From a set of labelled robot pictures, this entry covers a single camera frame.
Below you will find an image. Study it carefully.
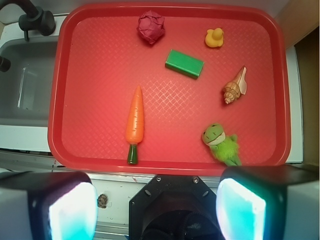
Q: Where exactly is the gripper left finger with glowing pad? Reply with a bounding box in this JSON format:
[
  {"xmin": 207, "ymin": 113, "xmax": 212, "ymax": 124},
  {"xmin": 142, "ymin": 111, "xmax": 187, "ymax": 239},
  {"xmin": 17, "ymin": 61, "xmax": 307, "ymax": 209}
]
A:
[{"xmin": 0, "ymin": 171, "xmax": 98, "ymax": 240}]

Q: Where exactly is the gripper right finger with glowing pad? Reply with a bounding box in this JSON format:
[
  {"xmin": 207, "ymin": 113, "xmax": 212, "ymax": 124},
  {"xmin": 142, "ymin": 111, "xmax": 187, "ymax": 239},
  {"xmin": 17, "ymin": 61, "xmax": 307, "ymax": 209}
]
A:
[{"xmin": 215, "ymin": 164, "xmax": 320, "ymax": 240}]

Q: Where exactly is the green rectangular block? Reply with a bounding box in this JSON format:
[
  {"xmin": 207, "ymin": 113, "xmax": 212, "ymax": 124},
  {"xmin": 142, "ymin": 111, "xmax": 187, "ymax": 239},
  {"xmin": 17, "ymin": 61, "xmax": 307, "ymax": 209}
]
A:
[{"xmin": 165, "ymin": 49, "xmax": 204, "ymax": 79}]

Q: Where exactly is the green plush frog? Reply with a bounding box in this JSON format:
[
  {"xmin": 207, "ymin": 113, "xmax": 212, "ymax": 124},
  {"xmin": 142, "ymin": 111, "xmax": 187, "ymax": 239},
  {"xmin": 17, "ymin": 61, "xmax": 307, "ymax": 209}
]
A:
[{"xmin": 201, "ymin": 123, "xmax": 242, "ymax": 167}]

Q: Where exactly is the small brown pinecone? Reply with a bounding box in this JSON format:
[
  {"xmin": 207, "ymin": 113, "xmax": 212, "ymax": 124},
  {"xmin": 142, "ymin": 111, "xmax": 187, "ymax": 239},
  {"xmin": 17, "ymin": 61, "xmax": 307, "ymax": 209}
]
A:
[{"xmin": 97, "ymin": 193, "xmax": 109, "ymax": 209}]

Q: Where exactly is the brown spiral seashell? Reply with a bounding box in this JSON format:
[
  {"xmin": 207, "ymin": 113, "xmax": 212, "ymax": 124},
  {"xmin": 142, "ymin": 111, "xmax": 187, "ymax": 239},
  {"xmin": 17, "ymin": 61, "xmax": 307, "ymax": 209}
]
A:
[{"xmin": 222, "ymin": 66, "xmax": 247, "ymax": 105}]

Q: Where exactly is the grey sink basin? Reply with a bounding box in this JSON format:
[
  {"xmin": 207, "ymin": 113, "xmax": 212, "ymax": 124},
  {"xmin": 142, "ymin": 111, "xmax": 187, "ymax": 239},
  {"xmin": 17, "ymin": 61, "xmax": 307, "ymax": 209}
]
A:
[{"xmin": 0, "ymin": 36, "xmax": 58, "ymax": 127}]

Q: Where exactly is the orange toy carrot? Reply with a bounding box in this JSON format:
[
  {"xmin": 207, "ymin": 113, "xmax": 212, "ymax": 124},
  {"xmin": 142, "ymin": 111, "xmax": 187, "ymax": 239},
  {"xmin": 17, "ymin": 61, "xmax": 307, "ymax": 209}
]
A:
[{"xmin": 125, "ymin": 85, "xmax": 144, "ymax": 165}]

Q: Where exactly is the red plastic tray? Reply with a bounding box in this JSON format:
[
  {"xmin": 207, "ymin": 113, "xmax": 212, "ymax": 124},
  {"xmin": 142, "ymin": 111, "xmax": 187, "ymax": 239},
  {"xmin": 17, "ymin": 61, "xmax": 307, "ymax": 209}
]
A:
[{"xmin": 48, "ymin": 2, "xmax": 291, "ymax": 176}]

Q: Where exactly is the yellow rubber duck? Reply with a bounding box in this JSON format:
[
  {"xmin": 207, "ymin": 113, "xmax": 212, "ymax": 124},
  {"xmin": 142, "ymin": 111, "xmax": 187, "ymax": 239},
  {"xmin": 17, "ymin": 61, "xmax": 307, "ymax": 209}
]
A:
[{"xmin": 205, "ymin": 27, "xmax": 224, "ymax": 48}]

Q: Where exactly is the black faucet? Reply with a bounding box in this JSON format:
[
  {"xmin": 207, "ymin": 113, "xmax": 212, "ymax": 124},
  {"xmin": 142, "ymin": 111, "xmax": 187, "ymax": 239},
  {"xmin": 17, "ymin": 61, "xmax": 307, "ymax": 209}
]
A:
[{"xmin": 0, "ymin": 0, "xmax": 56, "ymax": 42}]

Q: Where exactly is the red toy cabbage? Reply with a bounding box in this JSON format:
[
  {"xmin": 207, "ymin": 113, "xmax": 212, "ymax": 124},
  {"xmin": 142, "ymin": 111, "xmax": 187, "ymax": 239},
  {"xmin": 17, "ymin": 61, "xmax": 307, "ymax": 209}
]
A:
[{"xmin": 136, "ymin": 10, "xmax": 166, "ymax": 45}]

